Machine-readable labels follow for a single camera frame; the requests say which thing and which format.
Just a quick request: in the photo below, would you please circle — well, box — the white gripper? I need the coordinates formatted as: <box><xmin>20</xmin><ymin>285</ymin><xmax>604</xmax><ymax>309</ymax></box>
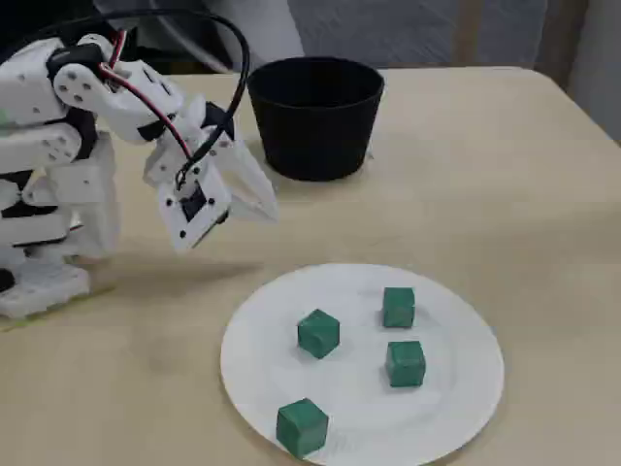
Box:
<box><xmin>143</xmin><ymin>94</ymin><xmax>279</xmax><ymax>224</ymax></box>

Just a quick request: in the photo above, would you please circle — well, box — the green cube block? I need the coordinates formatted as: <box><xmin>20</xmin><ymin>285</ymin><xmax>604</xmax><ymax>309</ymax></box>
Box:
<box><xmin>275</xmin><ymin>397</ymin><xmax>330</xmax><ymax>460</ymax></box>
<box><xmin>296</xmin><ymin>308</ymin><xmax>342</xmax><ymax>361</ymax></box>
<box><xmin>380</xmin><ymin>286</ymin><xmax>417</xmax><ymax>329</ymax></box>
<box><xmin>385</xmin><ymin>340</ymin><xmax>427</xmax><ymax>389</ymax></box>

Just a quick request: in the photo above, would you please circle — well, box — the black pot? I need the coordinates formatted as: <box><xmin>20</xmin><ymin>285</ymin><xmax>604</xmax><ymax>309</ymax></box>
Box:
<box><xmin>245</xmin><ymin>56</ymin><xmax>387</xmax><ymax>183</ymax></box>

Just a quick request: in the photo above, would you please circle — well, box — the white paper plate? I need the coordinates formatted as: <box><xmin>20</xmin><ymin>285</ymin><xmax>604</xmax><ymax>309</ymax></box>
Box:
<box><xmin>219</xmin><ymin>262</ymin><xmax>506</xmax><ymax>462</ymax></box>

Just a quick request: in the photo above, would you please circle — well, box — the white chair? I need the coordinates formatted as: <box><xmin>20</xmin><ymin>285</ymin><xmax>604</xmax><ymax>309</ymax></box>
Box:
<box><xmin>91</xmin><ymin>0</ymin><xmax>307</xmax><ymax>77</ymax></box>

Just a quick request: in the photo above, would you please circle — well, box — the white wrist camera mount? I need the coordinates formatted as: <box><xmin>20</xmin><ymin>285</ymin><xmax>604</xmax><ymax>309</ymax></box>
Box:
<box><xmin>155</xmin><ymin>164</ymin><xmax>233</xmax><ymax>256</ymax></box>

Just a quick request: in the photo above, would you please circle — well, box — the red white servo wire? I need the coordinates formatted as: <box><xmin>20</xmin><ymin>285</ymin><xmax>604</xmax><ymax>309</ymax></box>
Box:
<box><xmin>99</xmin><ymin>31</ymin><xmax>194</xmax><ymax>161</ymax></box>

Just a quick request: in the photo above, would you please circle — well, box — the thick black camera cable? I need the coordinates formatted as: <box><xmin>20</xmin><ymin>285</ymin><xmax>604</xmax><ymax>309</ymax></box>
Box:
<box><xmin>91</xmin><ymin>12</ymin><xmax>252</xmax><ymax>193</ymax></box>

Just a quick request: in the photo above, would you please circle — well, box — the green base plate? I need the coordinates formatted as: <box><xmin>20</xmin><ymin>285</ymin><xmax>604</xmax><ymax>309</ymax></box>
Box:
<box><xmin>0</xmin><ymin>283</ymin><xmax>118</xmax><ymax>334</ymax></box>

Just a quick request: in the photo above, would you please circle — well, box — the light wooden post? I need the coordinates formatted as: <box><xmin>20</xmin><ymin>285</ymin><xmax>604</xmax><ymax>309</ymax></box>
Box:
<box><xmin>450</xmin><ymin>0</ymin><xmax>481</xmax><ymax>67</ymax></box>

